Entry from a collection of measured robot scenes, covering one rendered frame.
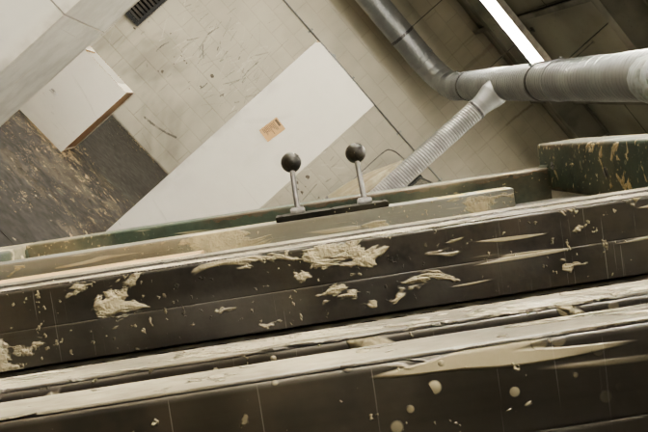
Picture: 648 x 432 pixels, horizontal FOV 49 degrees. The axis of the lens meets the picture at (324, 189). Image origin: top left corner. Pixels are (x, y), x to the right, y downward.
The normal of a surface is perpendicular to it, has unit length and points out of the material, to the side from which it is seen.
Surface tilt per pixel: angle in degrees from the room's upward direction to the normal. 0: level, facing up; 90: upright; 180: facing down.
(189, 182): 90
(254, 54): 90
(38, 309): 90
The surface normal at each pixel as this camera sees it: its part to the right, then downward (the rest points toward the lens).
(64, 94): 0.11, 0.12
